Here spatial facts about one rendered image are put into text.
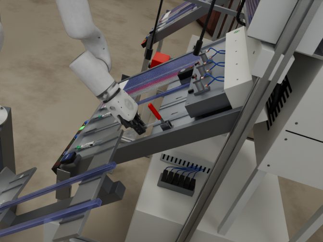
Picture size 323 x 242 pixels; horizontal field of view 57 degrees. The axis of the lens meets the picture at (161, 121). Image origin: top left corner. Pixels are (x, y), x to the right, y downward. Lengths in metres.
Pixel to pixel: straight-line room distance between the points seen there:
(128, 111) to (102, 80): 0.13
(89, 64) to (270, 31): 0.53
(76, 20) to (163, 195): 0.77
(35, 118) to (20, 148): 0.34
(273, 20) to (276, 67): 0.11
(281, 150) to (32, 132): 1.87
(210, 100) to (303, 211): 1.82
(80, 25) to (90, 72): 0.15
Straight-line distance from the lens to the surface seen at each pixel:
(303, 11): 0.73
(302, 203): 2.65
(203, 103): 0.89
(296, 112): 0.88
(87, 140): 1.25
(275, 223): 1.44
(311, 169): 1.01
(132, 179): 2.14
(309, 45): 0.78
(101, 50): 1.05
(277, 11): 0.74
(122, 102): 0.99
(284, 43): 0.74
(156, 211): 1.23
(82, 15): 0.92
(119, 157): 1.04
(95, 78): 0.97
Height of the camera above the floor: 1.60
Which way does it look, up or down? 36 degrees down
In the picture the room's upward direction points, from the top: 17 degrees clockwise
